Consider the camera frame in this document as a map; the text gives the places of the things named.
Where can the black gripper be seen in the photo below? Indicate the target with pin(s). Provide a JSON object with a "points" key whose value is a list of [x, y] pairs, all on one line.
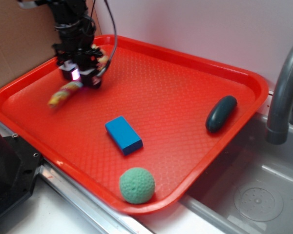
{"points": [[83, 55]]}

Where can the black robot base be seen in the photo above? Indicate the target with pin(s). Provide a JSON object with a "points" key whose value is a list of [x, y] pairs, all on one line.
{"points": [[19, 166]]}

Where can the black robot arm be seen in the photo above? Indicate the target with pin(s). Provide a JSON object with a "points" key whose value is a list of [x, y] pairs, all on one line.
{"points": [[72, 21]]}

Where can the brown cardboard panel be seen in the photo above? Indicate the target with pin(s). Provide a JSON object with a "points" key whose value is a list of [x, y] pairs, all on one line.
{"points": [[26, 39]]}

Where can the blue rectangular block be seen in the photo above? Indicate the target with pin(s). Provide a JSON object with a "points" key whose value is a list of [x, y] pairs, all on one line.
{"points": [[125, 137]]}

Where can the red plastic tray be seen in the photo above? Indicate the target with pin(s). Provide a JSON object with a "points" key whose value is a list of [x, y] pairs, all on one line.
{"points": [[164, 95]]}

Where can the green dimpled ball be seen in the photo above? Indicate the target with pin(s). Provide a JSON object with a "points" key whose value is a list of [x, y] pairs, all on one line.
{"points": [[137, 185]]}

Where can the dark green oval object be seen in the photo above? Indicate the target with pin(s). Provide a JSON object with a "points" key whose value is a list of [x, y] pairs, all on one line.
{"points": [[220, 113]]}

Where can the grey faucet spout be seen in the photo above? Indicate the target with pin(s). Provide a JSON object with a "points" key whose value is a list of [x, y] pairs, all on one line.
{"points": [[281, 109]]}

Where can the grey plastic sink basin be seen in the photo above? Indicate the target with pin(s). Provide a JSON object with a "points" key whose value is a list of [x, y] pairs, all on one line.
{"points": [[248, 188]]}

